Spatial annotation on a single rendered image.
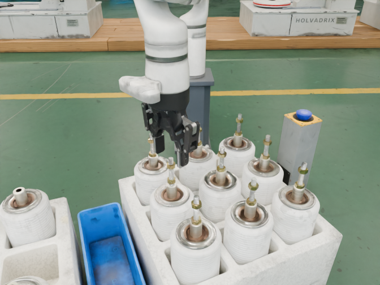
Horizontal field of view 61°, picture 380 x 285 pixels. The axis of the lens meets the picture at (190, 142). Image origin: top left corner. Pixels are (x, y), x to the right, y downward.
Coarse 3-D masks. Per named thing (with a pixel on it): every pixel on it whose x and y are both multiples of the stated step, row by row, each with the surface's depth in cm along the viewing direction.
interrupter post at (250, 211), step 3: (246, 204) 62; (246, 207) 63; (249, 207) 62; (252, 207) 62; (255, 207) 62; (246, 210) 63; (249, 210) 62; (252, 210) 62; (255, 210) 63; (246, 213) 63; (249, 213) 63; (252, 213) 63; (255, 213) 63; (246, 216) 64; (249, 216) 63; (252, 216) 63
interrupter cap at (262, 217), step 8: (232, 208) 65; (240, 208) 65; (256, 208) 65; (264, 208) 65; (232, 216) 63; (240, 216) 64; (256, 216) 64; (264, 216) 64; (240, 224) 62; (248, 224) 62; (256, 224) 62; (264, 224) 62
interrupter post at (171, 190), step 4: (168, 184) 68; (176, 184) 68; (168, 188) 67; (172, 188) 67; (176, 188) 68; (168, 192) 68; (172, 192) 67; (176, 192) 68; (168, 196) 68; (172, 196) 68; (176, 196) 69
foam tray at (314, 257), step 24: (216, 168) 89; (120, 192) 86; (144, 216) 74; (144, 240) 68; (168, 240) 68; (312, 240) 68; (336, 240) 69; (144, 264) 75; (168, 264) 63; (264, 264) 63; (288, 264) 65; (312, 264) 69
